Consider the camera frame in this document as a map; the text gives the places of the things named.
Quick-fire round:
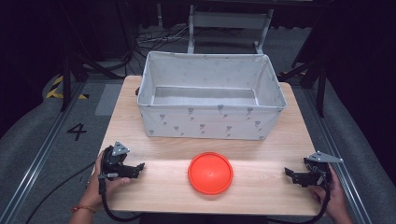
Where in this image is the metal floor rail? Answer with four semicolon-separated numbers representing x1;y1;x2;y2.
302;87;375;224
0;81;88;224

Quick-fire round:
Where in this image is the yellow black hazard tape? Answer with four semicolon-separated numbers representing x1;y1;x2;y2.
45;75;90;101

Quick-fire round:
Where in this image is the grey metal frame stand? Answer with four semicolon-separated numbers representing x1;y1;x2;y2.
187;4;276;56

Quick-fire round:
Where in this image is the thick black gripper cable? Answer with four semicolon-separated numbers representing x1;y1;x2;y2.
98;175;145;224
265;173;332;224

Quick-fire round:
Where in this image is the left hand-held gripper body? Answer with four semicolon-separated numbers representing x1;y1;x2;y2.
98;141;135;181

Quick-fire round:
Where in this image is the black tripod stand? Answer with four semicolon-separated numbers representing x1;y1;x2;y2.
60;50;134;113
277;57;329;119

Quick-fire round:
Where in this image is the orange beaded bracelet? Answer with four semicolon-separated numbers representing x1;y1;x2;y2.
70;203;97;215

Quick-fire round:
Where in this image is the white printed fabric storage box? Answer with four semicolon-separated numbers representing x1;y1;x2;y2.
136;50;288;142

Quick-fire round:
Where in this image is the person's left hand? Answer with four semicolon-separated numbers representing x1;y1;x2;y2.
85;150;132;209

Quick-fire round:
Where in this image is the bundle of floor cables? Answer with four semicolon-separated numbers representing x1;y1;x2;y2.
134;23;191;52

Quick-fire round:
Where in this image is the person's right hand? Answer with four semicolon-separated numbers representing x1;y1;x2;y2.
309;163;347;220

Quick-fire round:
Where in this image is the orange round plastic plate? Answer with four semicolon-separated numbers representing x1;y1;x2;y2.
187;151;234;196

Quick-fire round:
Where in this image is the thin black cable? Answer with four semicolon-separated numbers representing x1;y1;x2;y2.
24;160;98;224

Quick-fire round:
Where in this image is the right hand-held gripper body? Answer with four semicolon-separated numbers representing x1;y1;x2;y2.
302;150;345;189

